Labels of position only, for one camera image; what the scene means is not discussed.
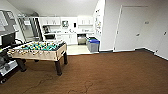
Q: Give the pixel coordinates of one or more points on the grey wall sign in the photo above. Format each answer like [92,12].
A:
[146,22]

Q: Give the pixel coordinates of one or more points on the white two-door sink cabinet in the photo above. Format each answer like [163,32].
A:
[69,39]

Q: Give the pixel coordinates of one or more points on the colourful wall poster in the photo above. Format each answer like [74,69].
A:
[98,21]

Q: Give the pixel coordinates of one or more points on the grey bin with black lid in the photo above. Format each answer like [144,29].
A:
[89,38]

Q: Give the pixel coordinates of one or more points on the white room door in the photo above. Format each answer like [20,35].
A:
[130,28]

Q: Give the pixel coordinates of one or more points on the green foosball gaming table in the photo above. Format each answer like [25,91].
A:
[40,52]

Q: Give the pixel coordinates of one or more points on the grey wall notice board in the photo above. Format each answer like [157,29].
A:
[8,20]

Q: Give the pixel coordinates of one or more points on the dark coffee machine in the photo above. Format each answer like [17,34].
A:
[46,29]

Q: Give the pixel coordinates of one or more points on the white four-door wall cabinet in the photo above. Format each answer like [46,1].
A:
[85,20]

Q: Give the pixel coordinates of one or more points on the built-in black microwave oven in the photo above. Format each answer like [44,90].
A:
[49,36]

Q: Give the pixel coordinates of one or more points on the stainless steel dishwasher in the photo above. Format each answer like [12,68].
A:
[82,40]

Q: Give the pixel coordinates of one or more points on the grey bin with blue lid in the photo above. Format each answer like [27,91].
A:
[94,46]

